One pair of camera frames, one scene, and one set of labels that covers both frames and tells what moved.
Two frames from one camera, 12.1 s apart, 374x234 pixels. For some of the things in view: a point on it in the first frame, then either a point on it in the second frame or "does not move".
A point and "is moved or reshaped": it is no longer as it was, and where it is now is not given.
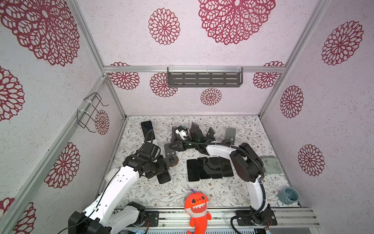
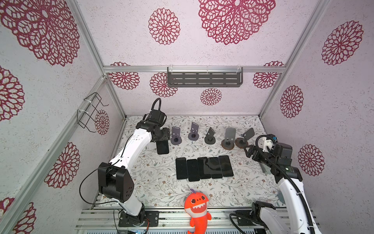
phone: [193, 174] does not move
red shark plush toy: [195, 206] does not move
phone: [204, 168] does not move
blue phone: [226, 166] does not move
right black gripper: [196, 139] -> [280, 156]
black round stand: [211, 133] does not move
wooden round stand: [170, 155] -> [241, 143]
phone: [215, 167] does not move
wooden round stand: [230, 134] does not move
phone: [164, 177] -> [181, 168]
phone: [146, 126] is moved or reshaped
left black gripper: [163, 167] -> [166, 134]
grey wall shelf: [205, 76] does not move
